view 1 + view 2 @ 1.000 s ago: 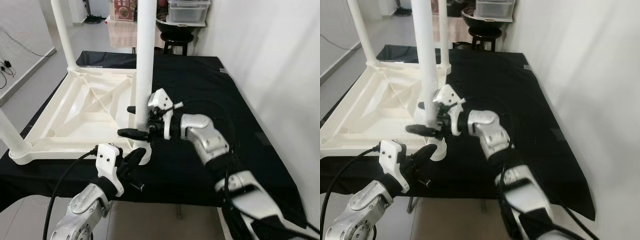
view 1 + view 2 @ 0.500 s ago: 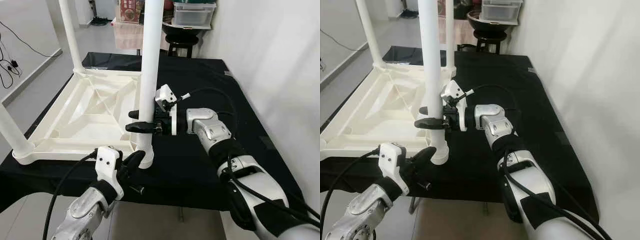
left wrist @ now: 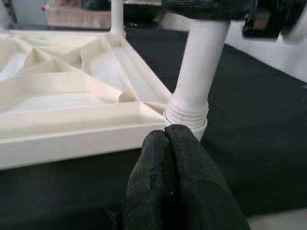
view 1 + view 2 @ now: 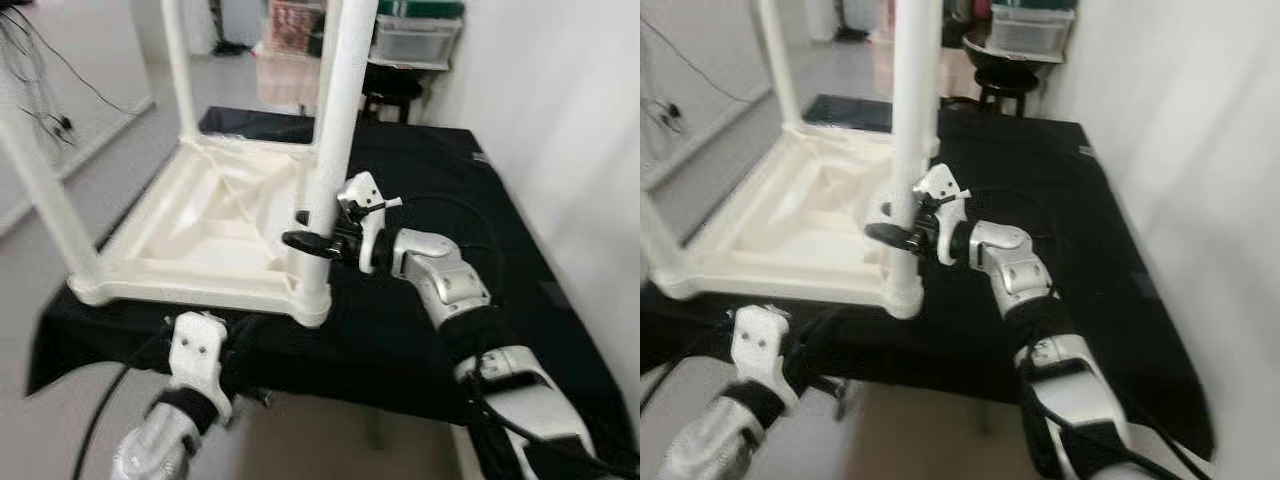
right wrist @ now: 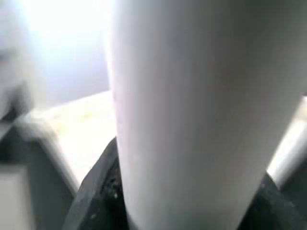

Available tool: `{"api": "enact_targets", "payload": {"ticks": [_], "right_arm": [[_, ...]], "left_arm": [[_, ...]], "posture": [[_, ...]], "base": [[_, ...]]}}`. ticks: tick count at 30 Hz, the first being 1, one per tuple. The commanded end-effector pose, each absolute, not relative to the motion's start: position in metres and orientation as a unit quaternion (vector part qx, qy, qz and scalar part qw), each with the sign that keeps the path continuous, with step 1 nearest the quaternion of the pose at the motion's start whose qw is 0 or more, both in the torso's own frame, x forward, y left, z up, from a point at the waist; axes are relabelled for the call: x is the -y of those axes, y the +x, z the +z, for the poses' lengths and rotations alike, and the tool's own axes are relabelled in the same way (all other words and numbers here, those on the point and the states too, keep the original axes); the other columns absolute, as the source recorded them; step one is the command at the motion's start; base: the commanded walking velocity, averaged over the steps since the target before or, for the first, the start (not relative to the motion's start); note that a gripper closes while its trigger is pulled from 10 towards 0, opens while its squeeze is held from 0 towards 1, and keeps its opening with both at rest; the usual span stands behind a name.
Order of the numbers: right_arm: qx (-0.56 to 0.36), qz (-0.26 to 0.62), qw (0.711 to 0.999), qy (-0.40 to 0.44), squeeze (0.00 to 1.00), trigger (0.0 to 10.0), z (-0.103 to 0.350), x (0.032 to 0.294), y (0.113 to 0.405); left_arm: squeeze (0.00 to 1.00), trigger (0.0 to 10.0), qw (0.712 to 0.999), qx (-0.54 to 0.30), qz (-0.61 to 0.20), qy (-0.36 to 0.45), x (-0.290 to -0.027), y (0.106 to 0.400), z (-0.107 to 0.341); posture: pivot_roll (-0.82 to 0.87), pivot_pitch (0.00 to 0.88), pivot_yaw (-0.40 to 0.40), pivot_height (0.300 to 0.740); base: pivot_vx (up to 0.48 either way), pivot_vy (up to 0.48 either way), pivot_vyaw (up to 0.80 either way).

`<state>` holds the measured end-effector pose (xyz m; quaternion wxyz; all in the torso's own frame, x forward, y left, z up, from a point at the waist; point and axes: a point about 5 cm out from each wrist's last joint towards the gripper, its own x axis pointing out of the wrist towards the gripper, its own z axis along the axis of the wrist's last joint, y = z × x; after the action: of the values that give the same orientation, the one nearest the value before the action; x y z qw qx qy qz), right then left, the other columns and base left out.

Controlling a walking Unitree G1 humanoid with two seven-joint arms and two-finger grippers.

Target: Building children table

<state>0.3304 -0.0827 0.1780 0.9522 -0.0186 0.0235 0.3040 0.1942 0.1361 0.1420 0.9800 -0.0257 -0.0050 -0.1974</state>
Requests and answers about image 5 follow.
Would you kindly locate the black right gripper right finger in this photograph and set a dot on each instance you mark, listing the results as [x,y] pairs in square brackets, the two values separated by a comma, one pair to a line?
[280,213]

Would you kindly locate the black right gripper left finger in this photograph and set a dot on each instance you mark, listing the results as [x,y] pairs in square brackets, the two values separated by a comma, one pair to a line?
[100,196]

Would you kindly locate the white plastic table top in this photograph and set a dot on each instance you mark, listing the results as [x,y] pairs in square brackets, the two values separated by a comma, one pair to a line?
[84,124]

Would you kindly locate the white plastic table leg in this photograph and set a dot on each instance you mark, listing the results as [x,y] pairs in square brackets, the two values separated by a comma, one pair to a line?
[192,107]

